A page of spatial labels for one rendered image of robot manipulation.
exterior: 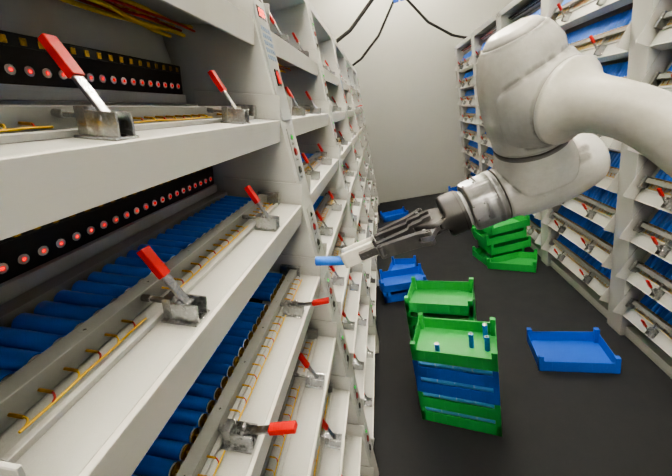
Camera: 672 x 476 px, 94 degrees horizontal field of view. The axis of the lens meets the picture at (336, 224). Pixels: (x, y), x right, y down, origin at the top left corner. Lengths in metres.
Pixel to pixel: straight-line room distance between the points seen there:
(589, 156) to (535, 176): 0.08
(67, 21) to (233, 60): 0.27
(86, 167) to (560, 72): 0.47
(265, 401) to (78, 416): 0.27
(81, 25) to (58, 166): 0.41
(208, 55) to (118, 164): 0.49
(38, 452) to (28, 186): 0.17
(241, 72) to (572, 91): 0.57
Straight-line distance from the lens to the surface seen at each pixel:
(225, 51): 0.76
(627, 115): 0.43
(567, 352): 1.93
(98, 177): 0.30
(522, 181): 0.55
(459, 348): 1.40
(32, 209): 0.27
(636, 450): 1.66
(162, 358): 0.35
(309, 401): 0.77
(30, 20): 0.61
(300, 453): 0.71
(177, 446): 0.49
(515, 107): 0.47
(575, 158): 0.57
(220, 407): 0.51
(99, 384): 0.35
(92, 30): 0.68
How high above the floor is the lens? 1.26
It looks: 19 degrees down
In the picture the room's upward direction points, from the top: 13 degrees counter-clockwise
